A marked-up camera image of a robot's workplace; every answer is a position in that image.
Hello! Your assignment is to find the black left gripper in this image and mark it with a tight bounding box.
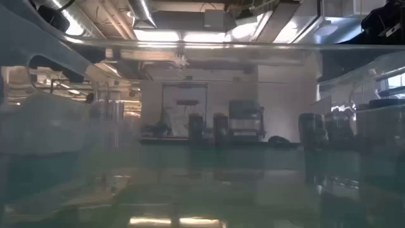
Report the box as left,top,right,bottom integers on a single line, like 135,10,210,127
37,4,71,32

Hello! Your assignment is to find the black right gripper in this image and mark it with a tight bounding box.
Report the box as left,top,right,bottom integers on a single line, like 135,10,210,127
360,0,405,44

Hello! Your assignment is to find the large clear plastic bin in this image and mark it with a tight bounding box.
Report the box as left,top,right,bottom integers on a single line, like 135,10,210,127
0,0,405,228

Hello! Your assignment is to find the ceiling light fixture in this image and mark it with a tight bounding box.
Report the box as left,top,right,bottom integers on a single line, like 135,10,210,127
134,30,227,42

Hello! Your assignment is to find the large jar black lid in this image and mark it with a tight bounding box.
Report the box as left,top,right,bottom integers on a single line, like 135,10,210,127
356,98,405,153

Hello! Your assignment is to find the grey ceiling box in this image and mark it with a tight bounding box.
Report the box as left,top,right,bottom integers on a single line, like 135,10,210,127
204,9,226,29

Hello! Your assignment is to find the black rounded object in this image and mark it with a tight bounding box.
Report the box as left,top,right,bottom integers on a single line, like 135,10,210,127
268,135,290,144

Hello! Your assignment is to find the metal shelf cart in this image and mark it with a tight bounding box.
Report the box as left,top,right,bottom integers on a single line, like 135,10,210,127
228,99,266,142

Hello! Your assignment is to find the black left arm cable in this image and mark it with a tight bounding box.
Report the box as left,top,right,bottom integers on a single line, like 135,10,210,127
58,0,76,11

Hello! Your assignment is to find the silver round ceiling duct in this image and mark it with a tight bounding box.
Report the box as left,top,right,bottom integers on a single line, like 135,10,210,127
128,0,158,29

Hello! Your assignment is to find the black frame white backdrop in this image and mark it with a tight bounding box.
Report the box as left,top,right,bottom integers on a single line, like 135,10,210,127
161,82,209,139

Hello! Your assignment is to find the black table edge rail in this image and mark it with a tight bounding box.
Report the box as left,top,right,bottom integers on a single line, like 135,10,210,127
139,136,300,147

